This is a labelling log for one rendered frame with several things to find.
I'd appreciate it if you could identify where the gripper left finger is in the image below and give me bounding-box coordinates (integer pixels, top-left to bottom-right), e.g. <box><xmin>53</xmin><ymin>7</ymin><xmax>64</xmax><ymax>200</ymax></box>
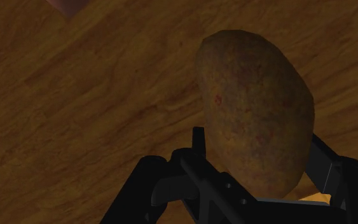
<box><xmin>99</xmin><ymin>126</ymin><xmax>257</xmax><ymax>224</ymax></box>

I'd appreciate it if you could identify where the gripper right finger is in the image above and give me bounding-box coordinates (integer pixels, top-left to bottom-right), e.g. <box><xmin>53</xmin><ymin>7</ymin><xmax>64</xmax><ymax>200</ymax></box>
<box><xmin>304</xmin><ymin>133</ymin><xmax>358</xmax><ymax>224</ymax></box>

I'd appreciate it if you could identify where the brown potato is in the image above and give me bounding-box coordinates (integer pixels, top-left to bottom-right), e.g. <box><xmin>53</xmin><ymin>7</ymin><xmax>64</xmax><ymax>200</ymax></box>
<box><xmin>195</xmin><ymin>29</ymin><xmax>316</xmax><ymax>199</ymax></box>

